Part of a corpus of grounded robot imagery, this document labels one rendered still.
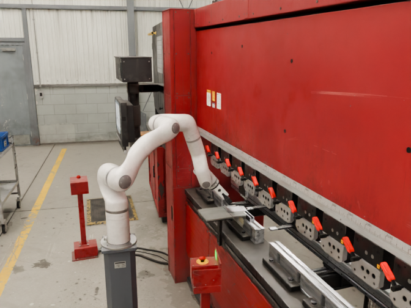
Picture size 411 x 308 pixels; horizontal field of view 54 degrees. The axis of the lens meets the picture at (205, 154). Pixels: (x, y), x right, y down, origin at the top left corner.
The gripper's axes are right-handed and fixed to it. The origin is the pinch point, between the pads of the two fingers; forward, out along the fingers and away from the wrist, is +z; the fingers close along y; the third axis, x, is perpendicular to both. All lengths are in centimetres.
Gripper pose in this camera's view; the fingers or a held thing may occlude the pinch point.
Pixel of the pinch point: (228, 200)
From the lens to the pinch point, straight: 260.6
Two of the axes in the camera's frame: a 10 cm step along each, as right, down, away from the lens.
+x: -7.3, 6.8, -0.8
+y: -3.2, -2.4, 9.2
